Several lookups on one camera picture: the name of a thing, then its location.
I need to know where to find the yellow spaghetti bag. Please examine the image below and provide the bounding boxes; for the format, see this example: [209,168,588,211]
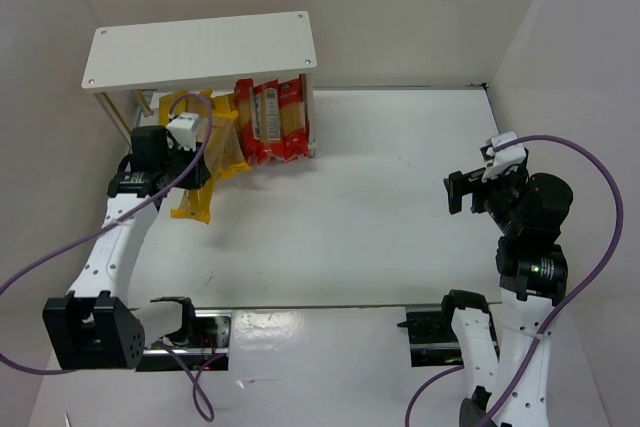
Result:
[170,111,234,224]
[218,94,251,179]
[185,90,212,118]
[158,90,189,126]

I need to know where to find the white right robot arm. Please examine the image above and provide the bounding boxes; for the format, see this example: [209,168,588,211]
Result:
[442,165,573,426]

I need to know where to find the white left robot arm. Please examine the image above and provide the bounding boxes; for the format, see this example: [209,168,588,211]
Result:
[43,120,210,371]

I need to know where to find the white two-tier shelf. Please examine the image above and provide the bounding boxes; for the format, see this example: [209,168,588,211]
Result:
[81,11,317,150]

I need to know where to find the red spaghetti bag left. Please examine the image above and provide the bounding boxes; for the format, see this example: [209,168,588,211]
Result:
[234,79,261,165]

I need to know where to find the red spaghetti bag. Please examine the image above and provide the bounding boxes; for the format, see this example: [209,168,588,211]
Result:
[254,80,284,164]
[278,78,309,162]
[234,79,261,165]

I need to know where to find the red spaghetti bag middle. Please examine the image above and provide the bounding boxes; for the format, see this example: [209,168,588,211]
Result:
[254,80,284,164]

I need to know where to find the red spaghetti bag rightmost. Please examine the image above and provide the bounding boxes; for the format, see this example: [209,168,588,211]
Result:
[278,78,309,162]

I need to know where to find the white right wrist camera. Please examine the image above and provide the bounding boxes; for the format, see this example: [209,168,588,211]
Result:
[480,131,527,183]

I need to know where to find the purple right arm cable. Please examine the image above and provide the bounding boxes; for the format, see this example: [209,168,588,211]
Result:
[403,134,625,427]

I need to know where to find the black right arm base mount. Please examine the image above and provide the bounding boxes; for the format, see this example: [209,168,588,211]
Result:
[397,305,463,368]

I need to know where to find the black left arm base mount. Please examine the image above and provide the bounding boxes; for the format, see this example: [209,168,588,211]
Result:
[136,309,232,373]

